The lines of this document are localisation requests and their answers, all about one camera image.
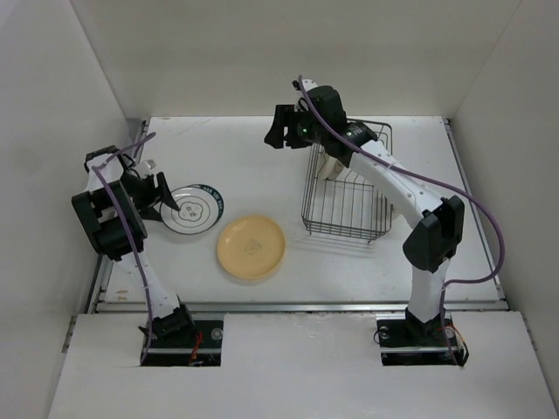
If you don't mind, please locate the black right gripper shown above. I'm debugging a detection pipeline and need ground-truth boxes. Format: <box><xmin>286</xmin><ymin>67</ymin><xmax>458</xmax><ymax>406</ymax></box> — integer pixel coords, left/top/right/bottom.
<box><xmin>264</xmin><ymin>104</ymin><xmax>327</xmax><ymax>148</ymax></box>

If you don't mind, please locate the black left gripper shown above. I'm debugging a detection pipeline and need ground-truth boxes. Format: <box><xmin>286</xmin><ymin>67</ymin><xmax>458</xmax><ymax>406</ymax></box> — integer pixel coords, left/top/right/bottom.
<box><xmin>120</xmin><ymin>171</ymin><xmax>178</xmax><ymax>221</ymax></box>

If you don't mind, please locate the white plate dark patterned rim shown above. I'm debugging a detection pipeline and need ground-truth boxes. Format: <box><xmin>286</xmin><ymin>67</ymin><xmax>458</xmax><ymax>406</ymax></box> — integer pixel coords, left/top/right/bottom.
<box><xmin>192</xmin><ymin>183</ymin><xmax>224</xmax><ymax>222</ymax></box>

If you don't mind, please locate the yellow plate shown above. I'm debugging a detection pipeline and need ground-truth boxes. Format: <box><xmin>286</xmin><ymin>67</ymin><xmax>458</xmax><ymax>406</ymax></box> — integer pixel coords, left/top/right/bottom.
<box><xmin>217</xmin><ymin>215</ymin><xmax>286</xmax><ymax>281</ymax></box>

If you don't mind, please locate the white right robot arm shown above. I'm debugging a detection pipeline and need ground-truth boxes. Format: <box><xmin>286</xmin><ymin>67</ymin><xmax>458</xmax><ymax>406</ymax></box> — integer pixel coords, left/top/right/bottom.
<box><xmin>264</xmin><ymin>79</ymin><xmax>465</xmax><ymax>344</ymax></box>

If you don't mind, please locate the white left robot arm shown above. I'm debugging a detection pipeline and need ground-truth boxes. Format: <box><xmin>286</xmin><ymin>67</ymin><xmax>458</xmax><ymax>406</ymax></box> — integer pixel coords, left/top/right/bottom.
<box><xmin>72</xmin><ymin>146</ymin><xmax>198</xmax><ymax>347</ymax></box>

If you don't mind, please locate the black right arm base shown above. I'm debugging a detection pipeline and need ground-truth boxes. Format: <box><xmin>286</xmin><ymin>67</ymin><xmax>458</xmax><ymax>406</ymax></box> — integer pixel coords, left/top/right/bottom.
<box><xmin>373</xmin><ymin>315</ymin><xmax>470</xmax><ymax>367</ymax></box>

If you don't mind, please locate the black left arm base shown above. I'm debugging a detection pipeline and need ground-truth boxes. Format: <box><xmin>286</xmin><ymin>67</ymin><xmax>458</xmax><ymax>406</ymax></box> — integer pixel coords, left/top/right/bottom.
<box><xmin>140</xmin><ymin>315</ymin><xmax>224</xmax><ymax>367</ymax></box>

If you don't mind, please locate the cream white plate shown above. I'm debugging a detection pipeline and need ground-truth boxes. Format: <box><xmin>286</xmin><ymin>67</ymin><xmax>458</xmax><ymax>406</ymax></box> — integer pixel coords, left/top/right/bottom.
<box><xmin>316</xmin><ymin>149</ymin><xmax>339</xmax><ymax>181</ymax></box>

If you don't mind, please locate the beige cutlery holder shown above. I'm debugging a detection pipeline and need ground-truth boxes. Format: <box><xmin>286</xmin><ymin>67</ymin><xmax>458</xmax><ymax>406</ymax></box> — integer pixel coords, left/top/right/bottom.
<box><xmin>390</xmin><ymin>203</ymin><xmax>400</xmax><ymax>220</ymax></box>

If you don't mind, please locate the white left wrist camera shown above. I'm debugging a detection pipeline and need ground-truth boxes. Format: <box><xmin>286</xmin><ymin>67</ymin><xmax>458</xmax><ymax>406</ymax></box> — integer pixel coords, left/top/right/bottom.
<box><xmin>135</xmin><ymin>160</ymin><xmax>156</xmax><ymax>177</ymax></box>

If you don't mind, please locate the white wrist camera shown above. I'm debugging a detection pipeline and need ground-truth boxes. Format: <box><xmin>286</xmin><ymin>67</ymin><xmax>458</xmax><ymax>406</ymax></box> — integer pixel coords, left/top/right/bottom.
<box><xmin>135</xmin><ymin>160</ymin><xmax>156</xmax><ymax>177</ymax></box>
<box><xmin>298</xmin><ymin>78</ymin><xmax>319</xmax><ymax>93</ymax></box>

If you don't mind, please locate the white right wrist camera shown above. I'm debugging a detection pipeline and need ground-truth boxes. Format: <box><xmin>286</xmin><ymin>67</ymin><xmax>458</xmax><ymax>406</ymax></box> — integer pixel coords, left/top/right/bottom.
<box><xmin>298</xmin><ymin>78</ymin><xmax>319</xmax><ymax>93</ymax></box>

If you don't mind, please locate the grey wire dish rack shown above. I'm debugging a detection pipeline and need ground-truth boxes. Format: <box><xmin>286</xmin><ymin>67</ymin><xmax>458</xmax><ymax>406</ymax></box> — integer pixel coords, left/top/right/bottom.
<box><xmin>301</xmin><ymin>144</ymin><xmax>392</xmax><ymax>243</ymax></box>

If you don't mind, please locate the aluminium rail front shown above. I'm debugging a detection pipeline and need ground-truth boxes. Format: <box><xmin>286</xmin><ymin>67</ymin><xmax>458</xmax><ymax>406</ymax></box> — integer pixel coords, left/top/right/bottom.
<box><xmin>60</xmin><ymin>300</ymin><xmax>510</xmax><ymax>353</ymax></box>

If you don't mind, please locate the aluminium rail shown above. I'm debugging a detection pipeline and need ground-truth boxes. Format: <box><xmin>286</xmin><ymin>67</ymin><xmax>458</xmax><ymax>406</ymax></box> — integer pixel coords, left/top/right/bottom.
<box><xmin>60</xmin><ymin>300</ymin><xmax>510</xmax><ymax>353</ymax></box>
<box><xmin>442</xmin><ymin>118</ymin><xmax>508</xmax><ymax>306</ymax></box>

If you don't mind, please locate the aluminium rail right side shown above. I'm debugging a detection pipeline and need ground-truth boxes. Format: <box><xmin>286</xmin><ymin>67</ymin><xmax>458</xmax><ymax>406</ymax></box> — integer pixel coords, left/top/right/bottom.
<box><xmin>442</xmin><ymin>118</ymin><xmax>508</xmax><ymax>306</ymax></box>

